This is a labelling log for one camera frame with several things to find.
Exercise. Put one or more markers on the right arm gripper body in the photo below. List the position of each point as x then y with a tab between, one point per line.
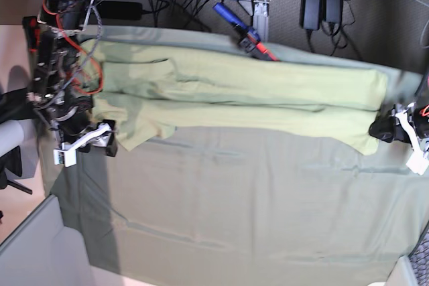
71	125

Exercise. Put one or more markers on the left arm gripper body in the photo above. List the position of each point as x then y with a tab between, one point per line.
411	125

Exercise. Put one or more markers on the light green T-shirt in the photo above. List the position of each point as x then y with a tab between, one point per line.
150	91

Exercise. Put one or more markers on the robot arm at left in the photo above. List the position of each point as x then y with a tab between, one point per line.
420	96

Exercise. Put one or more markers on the robot arm at right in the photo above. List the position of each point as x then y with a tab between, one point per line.
66	77

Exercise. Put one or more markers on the white cylinder roll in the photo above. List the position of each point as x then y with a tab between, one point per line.
11	136

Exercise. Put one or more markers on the dark cloth hanging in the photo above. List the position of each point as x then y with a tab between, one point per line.
14	106

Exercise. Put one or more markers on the patterned chair corner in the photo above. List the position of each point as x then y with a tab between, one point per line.
419	258

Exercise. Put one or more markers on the grey white bin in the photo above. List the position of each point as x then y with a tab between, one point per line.
43	251

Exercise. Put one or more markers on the grey-green table cloth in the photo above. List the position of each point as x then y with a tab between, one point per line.
225	206

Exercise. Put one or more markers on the black power brick pair left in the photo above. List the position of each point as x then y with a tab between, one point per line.
310	14

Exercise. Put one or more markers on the blue orange bar clamp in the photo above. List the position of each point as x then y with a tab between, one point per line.
249	39

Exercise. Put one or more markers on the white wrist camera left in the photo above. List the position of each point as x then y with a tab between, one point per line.
417	163

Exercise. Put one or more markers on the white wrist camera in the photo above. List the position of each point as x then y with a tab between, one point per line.
66	157
417	163

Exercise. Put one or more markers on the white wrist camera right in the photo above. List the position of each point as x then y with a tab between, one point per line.
66	157

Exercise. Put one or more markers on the aluminium frame post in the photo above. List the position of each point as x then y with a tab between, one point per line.
260	18

